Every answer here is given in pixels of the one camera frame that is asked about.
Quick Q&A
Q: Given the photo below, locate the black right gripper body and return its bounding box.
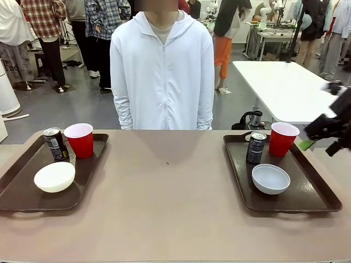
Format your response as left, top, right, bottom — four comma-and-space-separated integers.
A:
320, 81, 351, 148

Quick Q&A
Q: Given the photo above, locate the black drink can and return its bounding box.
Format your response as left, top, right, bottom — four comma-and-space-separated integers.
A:
246, 131, 268, 165
43, 127, 69, 161

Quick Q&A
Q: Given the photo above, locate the grey bowl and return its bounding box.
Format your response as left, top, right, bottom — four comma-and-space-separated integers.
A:
251, 163, 291, 195

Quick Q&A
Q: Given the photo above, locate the red plastic cup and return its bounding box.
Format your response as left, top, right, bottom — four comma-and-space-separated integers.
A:
63, 123, 94, 159
268, 122, 300, 157

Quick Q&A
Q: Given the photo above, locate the white bowl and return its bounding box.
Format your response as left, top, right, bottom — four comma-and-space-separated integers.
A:
33, 161, 76, 193

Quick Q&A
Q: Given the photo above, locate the person's right forearm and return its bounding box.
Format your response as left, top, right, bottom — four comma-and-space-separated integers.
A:
112, 95, 135, 131

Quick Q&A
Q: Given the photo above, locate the person's left forearm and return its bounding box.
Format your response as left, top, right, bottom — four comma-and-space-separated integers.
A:
196, 95, 214, 130

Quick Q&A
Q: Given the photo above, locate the brown serving tray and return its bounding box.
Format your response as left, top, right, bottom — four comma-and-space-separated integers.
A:
0, 133, 109, 213
222, 131, 343, 214

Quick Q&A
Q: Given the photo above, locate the white folding table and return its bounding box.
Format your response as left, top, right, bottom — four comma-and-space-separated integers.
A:
232, 60, 351, 124

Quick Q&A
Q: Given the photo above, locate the steel electric kettle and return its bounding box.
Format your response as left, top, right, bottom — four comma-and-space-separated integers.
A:
249, 111, 263, 127

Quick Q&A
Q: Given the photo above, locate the person in light blue shirt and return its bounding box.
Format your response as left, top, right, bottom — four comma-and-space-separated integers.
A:
318, 0, 351, 80

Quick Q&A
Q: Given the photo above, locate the black upright pole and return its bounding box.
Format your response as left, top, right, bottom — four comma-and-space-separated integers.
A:
285, 0, 307, 64

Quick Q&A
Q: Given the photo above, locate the person in black top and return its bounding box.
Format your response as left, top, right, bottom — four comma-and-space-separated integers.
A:
293, 0, 333, 68

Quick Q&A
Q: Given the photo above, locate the white background desk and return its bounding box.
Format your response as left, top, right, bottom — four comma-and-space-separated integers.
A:
245, 21, 302, 61

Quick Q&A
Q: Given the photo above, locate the person in orange trousers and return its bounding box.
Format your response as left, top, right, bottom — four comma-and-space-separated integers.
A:
213, 0, 253, 90

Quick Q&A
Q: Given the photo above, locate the small white background robot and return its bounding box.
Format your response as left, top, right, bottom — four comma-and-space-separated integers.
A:
204, 0, 218, 20

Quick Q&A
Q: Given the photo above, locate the person in white hoodie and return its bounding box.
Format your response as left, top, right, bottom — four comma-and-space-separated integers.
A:
109, 2, 214, 131

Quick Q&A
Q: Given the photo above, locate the person in blue plaid shirt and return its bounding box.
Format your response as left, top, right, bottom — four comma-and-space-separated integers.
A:
84, 0, 132, 90

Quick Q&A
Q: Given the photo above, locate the person in grey jacket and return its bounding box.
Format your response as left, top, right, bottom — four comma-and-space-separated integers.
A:
65, 0, 91, 69

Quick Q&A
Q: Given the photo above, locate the black tripod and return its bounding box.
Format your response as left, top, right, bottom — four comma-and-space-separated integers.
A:
60, 20, 72, 50

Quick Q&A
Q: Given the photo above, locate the black stool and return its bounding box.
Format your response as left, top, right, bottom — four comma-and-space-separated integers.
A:
33, 51, 47, 77

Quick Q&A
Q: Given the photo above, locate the person in red plaid shirt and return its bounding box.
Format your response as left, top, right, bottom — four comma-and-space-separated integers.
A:
20, 0, 66, 86

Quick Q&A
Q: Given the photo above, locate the white pipe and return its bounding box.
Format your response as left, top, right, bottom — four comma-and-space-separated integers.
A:
2, 113, 30, 120

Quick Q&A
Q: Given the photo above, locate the person in white shirt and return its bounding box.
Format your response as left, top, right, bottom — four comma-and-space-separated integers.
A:
0, 0, 35, 90

